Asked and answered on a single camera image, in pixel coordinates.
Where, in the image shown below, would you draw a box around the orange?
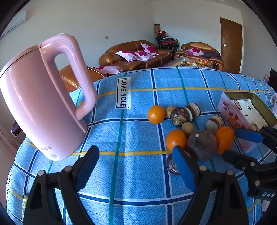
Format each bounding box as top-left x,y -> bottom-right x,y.
166,129 -> 187,151
148,105 -> 165,124
215,126 -> 234,154

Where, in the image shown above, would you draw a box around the large brown passion fruit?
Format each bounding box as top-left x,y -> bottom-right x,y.
186,130 -> 217,161

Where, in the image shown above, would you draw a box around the small tan longan fruit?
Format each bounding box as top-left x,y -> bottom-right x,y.
181,122 -> 194,137

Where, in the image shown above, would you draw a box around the dark brown cut fruit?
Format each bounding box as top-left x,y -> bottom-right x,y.
170,107 -> 190,127

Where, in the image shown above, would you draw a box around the sliced purple fruit half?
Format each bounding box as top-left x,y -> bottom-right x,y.
184,103 -> 201,122

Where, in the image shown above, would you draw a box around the pink cartoon cup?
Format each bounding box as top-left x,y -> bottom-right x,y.
270,93 -> 277,108

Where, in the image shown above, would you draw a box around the purple fruit under finger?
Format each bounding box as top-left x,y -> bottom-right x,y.
166,154 -> 180,175

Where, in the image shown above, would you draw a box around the blue plaid tablecloth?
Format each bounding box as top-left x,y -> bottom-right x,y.
6,67 -> 275,224

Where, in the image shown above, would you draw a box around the brown leather armchair far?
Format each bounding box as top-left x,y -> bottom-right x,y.
174,42 -> 224,71

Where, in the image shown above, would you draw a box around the brown leather armchair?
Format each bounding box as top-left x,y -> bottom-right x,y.
174,42 -> 224,71
59,65 -> 106,92

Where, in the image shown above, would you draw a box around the wooden door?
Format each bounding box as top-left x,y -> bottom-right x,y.
220,17 -> 243,73

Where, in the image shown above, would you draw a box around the pink pillow on armchair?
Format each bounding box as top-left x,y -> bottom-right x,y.
187,48 -> 204,57

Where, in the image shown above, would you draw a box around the wooden coffee table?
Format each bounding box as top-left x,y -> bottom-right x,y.
164,57 -> 214,68

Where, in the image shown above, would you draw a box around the pink electric kettle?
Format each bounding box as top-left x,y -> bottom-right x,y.
1,33 -> 97,161

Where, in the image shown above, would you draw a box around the brown leather armchair near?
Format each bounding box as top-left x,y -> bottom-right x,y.
59,65 -> 106,92

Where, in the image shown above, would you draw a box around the stacked chairs in corner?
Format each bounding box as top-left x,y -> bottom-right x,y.
156,30 -> 179,52

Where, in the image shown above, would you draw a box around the pink floral pillow middle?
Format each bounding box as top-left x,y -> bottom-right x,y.
133,51 -> 154,62

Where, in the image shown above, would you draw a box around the pink floral pillow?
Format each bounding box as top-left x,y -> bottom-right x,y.
133,51 -> 154,62
116,51 -> 139,62
141,43 -> 158,56

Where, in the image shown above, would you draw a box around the pink floral pillow right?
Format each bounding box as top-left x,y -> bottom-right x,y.
141,43 -> 158,56

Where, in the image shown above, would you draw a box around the pink floral pillow left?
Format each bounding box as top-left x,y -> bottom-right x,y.
116,51 -> 139,62

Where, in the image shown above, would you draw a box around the brown leather three-seat sofa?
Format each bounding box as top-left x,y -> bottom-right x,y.
99,40 -> 173,71

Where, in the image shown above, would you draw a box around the white air conditioner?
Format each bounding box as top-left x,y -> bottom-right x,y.
1,9 -> 26,39

